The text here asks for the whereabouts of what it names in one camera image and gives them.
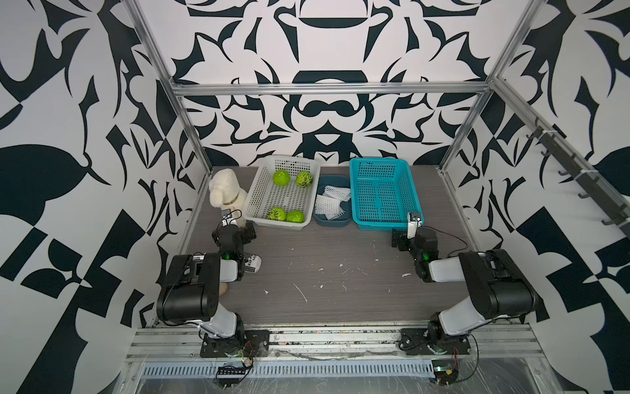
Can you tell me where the white foam net sleeve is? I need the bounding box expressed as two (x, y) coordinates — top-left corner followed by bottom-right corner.
(314, 195), (346, 221)

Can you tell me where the patterned small pouch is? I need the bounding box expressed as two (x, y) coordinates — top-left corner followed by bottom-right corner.
(244, 254), (262, 274)

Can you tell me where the dark blue plastic tub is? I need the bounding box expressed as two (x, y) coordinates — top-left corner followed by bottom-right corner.
(314, 174), (352, 228)

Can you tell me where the teal perforated plastic basket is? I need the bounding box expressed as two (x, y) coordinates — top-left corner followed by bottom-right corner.
(349, 158), (424, 231)

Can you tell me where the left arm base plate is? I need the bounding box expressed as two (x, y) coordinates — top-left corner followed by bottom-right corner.
(200, 330), (270, 359)

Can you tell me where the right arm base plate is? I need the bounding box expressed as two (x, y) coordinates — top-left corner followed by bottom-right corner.
(397, 325), (471, 356)

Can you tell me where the white plush dog toy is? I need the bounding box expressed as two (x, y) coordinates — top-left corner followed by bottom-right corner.
(208, 168), (248, 228)

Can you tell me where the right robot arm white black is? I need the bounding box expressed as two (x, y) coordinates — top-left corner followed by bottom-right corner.
(391, 227), (541, 342)

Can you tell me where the black wall hook rail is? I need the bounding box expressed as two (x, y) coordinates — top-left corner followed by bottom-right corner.
(528, 117), (629, 238)

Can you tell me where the white foam net in tub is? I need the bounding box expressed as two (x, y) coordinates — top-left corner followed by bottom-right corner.
(323, 186), (351, 202)

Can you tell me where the green custard apple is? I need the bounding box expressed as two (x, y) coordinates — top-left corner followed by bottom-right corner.
(272, 170), (291, 186)
(267, 207), (287, 222)
(285, 210), (305, 223)
(295, 172), (313, 188)

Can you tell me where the right green circuit board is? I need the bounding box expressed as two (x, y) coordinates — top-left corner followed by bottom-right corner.
(430, 361), (459, 387)

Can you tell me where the tan wooden cylinder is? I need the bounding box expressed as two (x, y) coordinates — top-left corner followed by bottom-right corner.
(219, 282), (229, 297)

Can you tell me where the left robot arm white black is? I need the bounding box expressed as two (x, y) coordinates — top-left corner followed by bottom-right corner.
(156, 222), (256, 343)

